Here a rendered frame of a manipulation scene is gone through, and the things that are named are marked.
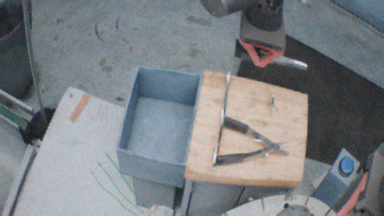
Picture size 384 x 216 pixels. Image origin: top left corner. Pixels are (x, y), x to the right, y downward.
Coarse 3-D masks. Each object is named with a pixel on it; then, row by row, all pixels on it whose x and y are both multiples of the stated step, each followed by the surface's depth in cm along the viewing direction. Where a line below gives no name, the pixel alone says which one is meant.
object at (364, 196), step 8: (376, 152) 32; (368, 160) 32; (376, 160) 31; (368, 168) 31; (376, 168) 31; (368, 176) 30; (376, 176) 30; (368, 184) 29; (376, 184) 30; (360, 192) 30; (368, 192) 29; (376, 192) 29; (360, 200) 29; (368, 200) 28; (376, 200) 29; (360, 208) 28; (368, 208) 28; (376, 208) 29
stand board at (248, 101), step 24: (216, 72) 82; (216, 96) 79; (240, 96) 80; (264, 96) 80; (288, 96) 81; (216, 120) 77; (240, 120) 77; (264, 120) 77; (288, 120) 78; (192, 144) 74; (240, 144) 75; (264, 144) 75; (192, 168) 72; (216, 168) 72; (240, 168) 72; (264, 168) 72; (288, 168) 72
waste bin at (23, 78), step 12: (12, 48) 168; (24, 48) 180; (0, 60) 169; (12, 60) 175; (24, 60) 186; (0, 72) 177; (12, 72) 181; (24, 72) 192; (0, 84) 188; (12, 84) 189; (24, 84) 198
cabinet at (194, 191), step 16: (192, 192) 78; (208, 192) 78; (224, 192) 78; (240, 192) 77; (256, 192) 77; (272, 192) 77; (288, 192) 75; (192, 208) 86; (208, 208) 85; (224, 208) 84
